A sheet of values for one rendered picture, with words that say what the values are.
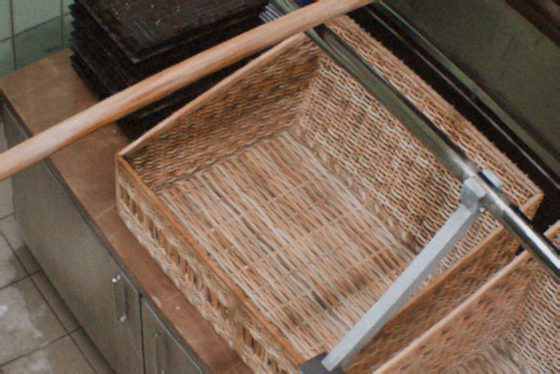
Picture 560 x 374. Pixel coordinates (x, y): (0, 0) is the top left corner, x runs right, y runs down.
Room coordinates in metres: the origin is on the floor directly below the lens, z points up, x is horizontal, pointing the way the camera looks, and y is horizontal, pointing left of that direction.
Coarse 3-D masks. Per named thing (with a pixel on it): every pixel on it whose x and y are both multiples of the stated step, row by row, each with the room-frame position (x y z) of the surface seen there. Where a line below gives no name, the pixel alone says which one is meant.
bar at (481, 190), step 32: (288, 0) 1.30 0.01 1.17; (320, 32) 1.24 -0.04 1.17; (352, 64) 1.18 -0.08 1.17; (384, 96) 1.13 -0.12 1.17; (416, 128) 1.08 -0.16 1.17; (448, 160) 1.03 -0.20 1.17; (480, 192) 0.97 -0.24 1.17; (448, 224) 0.97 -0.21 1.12; (512, 224) 0.93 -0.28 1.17; (544, 256) 0.88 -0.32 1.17; (416, 288) 0.93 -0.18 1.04; (384, 320) 0.90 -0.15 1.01; (352, 352) 0.87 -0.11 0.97
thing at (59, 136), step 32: (320, 0) 1.27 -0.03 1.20; (352, 0) 1.28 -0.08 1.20; (256, 32) 1.18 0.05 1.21; (288, 32) 1.20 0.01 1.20; (192, 64) 1.11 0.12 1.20; (224, 64) 1.13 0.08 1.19; (128, 96) 1.04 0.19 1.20; (160, 96) 1.06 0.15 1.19; (64, 128) 0.98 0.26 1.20; (96, 128) 1.00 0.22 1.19; (0, 160) 0.92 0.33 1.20; (32, 160) 0.93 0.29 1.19
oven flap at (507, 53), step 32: (384, 0) 1.62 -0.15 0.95; (416, 0) 1.60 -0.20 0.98; (448, 0) 1.56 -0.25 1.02; (480, 0) 1.52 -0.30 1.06; (416, 32) 1.54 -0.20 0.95; (448, 32) 1.53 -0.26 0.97; (480, 32) 1.49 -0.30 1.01; (512, 32) 1.46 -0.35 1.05; (448, 64) 1.47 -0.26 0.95; (480, 64) 1.46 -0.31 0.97; (512, 64) 1.43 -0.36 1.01; (544, 64) 1.39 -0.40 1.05; (480, 96) 1.41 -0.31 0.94; (512, 96) 1.40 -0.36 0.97; (544, 96) 1.36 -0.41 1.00; (512, 128) 1.35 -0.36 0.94; (544, 128) 1.33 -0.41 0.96; (544, 160) 1.28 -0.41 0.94
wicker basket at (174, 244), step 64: (256, 64) 1.58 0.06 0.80; (320, 64) 1.68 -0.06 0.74; (384, 64) 1.59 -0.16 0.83; (192, 128) 1.50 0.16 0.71; (256, 128) 1.59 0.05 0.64; (320, 128) 1.62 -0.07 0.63; (384, 128) 1.53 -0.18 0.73; (448, 128) 1.46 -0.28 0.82; (128, 192) 1.37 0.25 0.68; (192, 192) 1.46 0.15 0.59; (256, 192) 1.48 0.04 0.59; (320, 192) 1.49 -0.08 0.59; (384, 192) 1.47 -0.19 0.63; (448, 192) 1.40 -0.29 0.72; (192, 256) 1.22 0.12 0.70; (256, 256) 1.33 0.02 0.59; (320, 256) 1.35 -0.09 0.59; (384, 256) 1.36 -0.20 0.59; (448, 256) 1.34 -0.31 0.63; (512, 256) 1.27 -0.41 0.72; (256, 320) 1.09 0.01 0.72; (320, 320) 1.21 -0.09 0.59
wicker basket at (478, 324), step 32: (480, 288) 1.13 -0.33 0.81; (512, 288) 1.18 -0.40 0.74; (544, 288) 1.19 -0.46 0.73; (448, 320) 1.07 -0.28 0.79; (480, 320) 1.14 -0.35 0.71; (512, 320) 1.20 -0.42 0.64; (544, 320) 1.16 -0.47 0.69; (416, 352) 1.03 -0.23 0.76; (448, 352) 1.10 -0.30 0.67; (480, 352) 1.16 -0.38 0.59; (512, 352) 1.16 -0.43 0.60; (544, 352) 1.13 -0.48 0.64
